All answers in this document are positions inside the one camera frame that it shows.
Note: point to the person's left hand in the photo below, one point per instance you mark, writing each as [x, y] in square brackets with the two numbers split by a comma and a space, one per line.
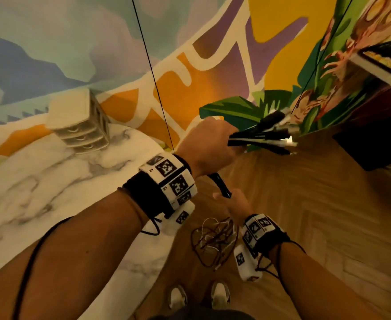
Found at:
[206, 146]

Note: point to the person's right hand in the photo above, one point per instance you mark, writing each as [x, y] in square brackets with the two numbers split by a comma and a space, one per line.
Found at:
[238, 206]

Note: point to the person's right fingers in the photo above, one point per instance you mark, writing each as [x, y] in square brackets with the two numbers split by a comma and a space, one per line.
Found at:
[222, 197]

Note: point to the person's right forearm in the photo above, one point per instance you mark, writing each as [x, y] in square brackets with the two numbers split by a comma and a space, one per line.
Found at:
[315, 289]

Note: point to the person's left forearm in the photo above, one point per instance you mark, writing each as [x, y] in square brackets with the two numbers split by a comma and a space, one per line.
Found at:
[72, 263]

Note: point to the right wrist marker tracker band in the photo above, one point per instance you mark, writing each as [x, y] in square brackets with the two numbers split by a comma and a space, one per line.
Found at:
[260, 231]

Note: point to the wrist marker tracker band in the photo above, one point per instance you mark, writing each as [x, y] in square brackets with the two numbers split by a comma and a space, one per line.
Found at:
[260, 231]
[168, 186]

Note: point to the left wrist marker tracker band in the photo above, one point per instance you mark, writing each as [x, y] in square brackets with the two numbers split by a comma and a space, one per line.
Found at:
[168, 186]

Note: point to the person's right shoe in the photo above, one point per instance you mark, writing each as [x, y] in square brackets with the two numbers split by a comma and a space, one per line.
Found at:
[220, 294]

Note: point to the person's shoe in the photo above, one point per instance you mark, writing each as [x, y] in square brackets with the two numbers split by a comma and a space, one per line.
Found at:
[178, 297]
[220, 294]

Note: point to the person's left shoe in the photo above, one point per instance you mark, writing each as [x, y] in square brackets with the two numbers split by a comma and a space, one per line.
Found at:
[178, 297]

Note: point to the person's dark shorts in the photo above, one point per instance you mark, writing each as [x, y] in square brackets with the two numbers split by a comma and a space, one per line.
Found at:
[198, 313]

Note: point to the white drawer organizer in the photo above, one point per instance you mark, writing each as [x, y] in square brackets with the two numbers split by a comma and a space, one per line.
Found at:
[75, 123]

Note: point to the dark cabinet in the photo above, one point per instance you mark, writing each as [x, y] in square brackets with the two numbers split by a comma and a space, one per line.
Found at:
[378, 136]

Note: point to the white shelf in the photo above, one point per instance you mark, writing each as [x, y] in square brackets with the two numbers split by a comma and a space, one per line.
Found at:
[378, 71]

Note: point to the black food tray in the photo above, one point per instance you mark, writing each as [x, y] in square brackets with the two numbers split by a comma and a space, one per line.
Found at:
[387, 58]

